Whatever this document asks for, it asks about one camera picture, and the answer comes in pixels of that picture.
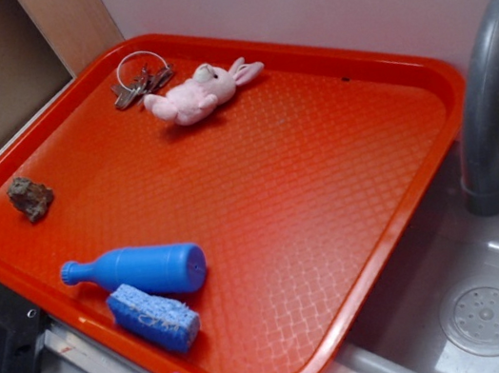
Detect grey brown rock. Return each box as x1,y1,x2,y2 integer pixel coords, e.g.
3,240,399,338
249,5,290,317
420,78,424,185
6,177,54,224

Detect orange plastic tray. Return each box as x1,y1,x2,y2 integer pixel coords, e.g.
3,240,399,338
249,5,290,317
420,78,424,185
0,34,465,373

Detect pink plush bunny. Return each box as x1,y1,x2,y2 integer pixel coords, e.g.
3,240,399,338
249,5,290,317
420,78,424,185
143,57,264,127

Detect blue plastic bottle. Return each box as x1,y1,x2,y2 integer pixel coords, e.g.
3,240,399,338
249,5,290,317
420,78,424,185
60,243,208,294

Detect blue sponge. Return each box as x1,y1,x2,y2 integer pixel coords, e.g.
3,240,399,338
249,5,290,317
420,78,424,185
107,285,201,353

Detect grey curved faucet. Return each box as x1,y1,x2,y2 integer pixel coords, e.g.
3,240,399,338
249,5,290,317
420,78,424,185
460,0,499,216

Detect grey toy sink basin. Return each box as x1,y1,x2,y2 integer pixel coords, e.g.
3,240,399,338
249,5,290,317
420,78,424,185
338,150,499,373

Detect light wooden board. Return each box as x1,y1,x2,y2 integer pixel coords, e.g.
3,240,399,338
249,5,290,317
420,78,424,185
17,0,124,77

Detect round sink drain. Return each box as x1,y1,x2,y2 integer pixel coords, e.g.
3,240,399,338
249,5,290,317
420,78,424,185
438,275,499,357

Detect metal keys on ring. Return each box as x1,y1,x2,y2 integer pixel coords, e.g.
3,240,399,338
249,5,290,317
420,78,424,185
110,50,174,110

